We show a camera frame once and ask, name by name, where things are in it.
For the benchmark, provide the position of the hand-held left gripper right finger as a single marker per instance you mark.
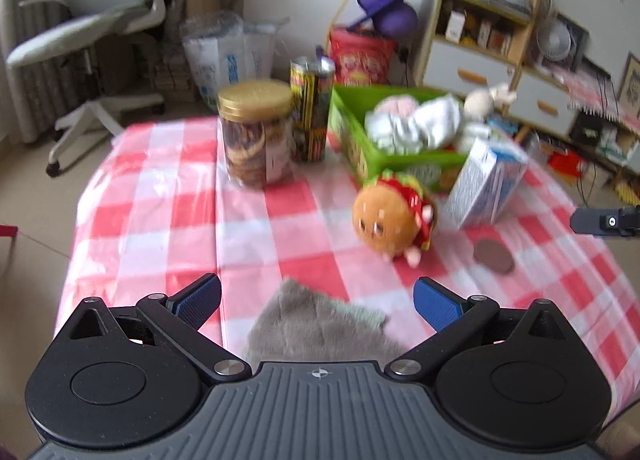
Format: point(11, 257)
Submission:
point(437, 307)

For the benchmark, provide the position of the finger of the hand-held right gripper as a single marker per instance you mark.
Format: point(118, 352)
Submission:
point(592, 221)

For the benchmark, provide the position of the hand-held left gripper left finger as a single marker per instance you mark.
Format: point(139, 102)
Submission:
point(200, 301)

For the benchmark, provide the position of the hamburger plush toy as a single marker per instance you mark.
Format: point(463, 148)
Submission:
point(385, 215)

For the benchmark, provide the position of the grey fluffy cloth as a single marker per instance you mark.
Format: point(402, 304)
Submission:
point(310, 325)

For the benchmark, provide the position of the green plastic bin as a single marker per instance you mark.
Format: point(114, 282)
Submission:
point(357, 140)

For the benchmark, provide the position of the brown round disc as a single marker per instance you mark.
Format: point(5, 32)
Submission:
point(494, 256)

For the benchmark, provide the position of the red checked tablecloth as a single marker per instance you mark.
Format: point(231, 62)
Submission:
point(150, 220)

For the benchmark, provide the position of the blue and white milk carton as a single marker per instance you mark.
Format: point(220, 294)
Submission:
point(480, 185)

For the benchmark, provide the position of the low wooden drawer cabinet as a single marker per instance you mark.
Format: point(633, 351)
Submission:
point(542, 100)

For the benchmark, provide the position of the pink lace cloth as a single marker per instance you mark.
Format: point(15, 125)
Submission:
point(590, 90)

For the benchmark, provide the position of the framed picture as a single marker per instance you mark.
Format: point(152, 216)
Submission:
point(630, 87)

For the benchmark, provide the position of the cookie jar with gold lid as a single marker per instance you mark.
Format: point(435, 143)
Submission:
point(255, 135)

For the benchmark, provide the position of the white desk fan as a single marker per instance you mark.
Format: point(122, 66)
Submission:
point(554, 40)

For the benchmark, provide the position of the wooden shelf cabinet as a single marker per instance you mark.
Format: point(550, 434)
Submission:
point(465, 65)

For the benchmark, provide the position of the red stool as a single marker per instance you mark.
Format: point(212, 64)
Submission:
point(7, 231)

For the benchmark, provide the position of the tall drink can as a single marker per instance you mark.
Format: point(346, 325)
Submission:
point(312, 110)

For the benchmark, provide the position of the clear plastic bag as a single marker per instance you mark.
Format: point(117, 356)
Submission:
point(212, 55)

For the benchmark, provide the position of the red snack bucket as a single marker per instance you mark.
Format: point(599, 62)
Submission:
point(360, 60)

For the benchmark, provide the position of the purple bouncing ball toy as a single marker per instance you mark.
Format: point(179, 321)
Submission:
point(395, 15)

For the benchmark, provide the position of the white office chair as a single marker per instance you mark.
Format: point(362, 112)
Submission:
point(80, 25)

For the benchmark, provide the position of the white radiator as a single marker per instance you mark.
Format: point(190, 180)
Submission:
point(30, 15)

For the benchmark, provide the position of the dark picture frame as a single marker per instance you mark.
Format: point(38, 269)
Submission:
point(580, 40)

